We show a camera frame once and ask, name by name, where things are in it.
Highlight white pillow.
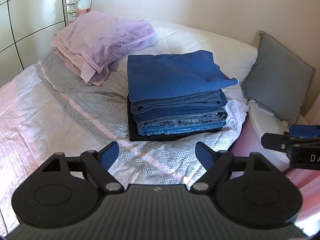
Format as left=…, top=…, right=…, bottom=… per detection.
left=150, top=20, right=258, bottom=82

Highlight lilac folded sheets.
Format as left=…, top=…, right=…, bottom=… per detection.
left=51, top=11, right=155, bottom=86

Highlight white curved wardrobe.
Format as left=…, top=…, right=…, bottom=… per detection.
left=1, top=0, right=66, bottom=85

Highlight folded blue denim stack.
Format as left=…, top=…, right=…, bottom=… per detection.
left=131, top=90, right=228, bottom=135

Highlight grey cushion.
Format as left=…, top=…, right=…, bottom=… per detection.
left=241, top=31, right=316, bottom=125

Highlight small shelf with bottles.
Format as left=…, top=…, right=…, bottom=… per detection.
left=66, top=0, right=91, bottom=23

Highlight dark blue garment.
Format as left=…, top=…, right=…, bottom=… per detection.
left=127, top=50, right=238, bottom=102

